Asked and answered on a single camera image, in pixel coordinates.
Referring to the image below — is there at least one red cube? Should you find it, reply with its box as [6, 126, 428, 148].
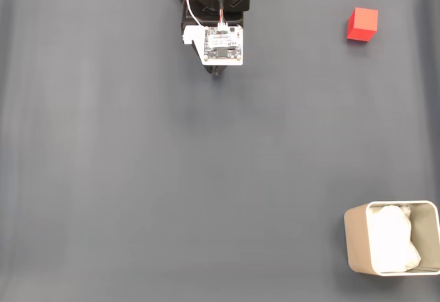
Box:
[346, 7, 380, 43]

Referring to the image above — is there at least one beige open box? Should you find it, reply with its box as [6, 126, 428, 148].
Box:
[343, 200, 440, 277]

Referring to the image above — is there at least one dark blue table mat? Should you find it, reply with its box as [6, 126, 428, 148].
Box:
[0, 0, 440, 302]

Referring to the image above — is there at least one white crumpled paper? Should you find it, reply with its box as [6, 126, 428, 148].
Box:
[367, 204, 422, 272]

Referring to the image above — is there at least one white red servo cable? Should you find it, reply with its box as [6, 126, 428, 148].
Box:
[185, 0, 234, 28]

